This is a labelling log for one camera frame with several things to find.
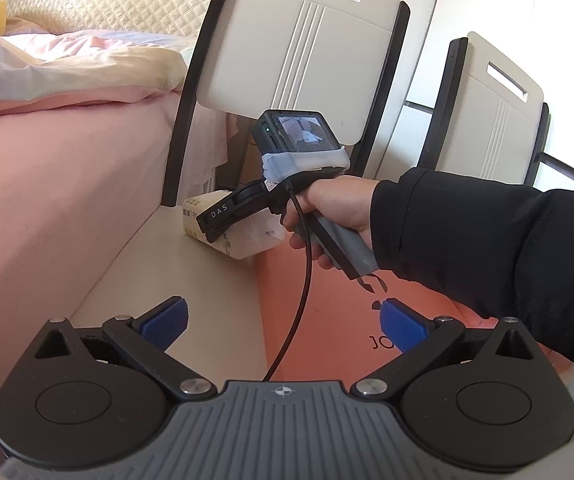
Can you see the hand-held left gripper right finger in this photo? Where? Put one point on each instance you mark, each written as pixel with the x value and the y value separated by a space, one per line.
pixel 399 327

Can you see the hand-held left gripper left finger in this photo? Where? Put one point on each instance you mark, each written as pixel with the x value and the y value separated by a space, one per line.
pixel 167 317

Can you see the white tissue pack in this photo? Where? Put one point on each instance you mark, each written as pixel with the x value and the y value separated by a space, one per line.
pixel 247 245

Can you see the person's right forearm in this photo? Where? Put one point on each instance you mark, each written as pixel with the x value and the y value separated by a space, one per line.
pixel 492 250

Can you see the white desktop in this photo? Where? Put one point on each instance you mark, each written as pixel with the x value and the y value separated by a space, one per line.
pixel 192 280

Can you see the person's right hand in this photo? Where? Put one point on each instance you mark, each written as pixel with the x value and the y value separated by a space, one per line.
pixel 347 200

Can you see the pink box lid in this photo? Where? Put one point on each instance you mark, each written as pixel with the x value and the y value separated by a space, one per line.
pixel 332 320

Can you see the pink bed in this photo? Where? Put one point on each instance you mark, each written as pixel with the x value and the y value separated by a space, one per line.
pixel 42 220

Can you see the quilted cream headboard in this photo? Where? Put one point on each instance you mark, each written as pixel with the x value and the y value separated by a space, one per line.
pixel 107 5

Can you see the pink and yellow duvet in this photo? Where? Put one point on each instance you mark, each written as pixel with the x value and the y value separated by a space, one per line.
pixel 67 70

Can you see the white chair with black frame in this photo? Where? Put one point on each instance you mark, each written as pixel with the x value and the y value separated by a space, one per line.
pixel 487 125
pixel 267 60

